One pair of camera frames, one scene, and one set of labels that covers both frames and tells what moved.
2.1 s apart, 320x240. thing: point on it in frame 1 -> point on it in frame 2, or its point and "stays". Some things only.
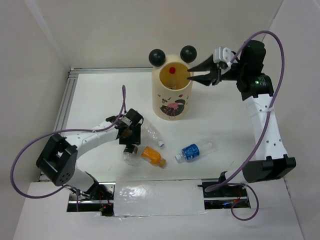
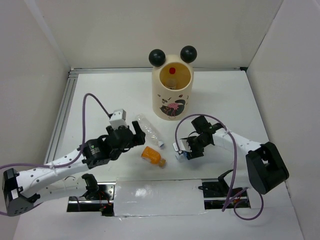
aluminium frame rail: x=70 y=85 stays
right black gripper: x=208 y=64 -> x=195 y=153
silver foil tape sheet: x=148 y=197 stays
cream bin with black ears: x=172 y=90 stays
